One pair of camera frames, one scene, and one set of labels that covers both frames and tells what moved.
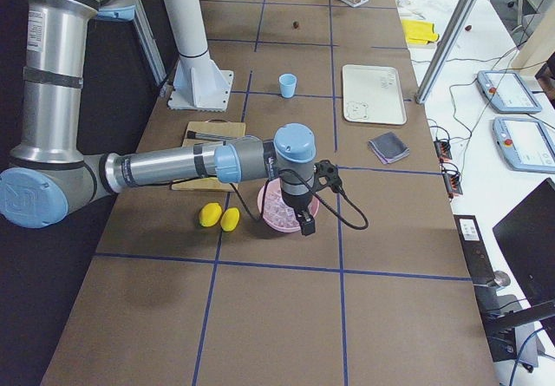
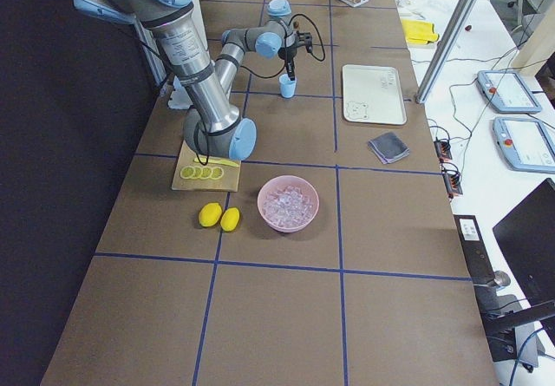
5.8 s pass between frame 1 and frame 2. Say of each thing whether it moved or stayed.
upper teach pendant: stayed
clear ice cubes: stayed
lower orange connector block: stayed
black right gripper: moved
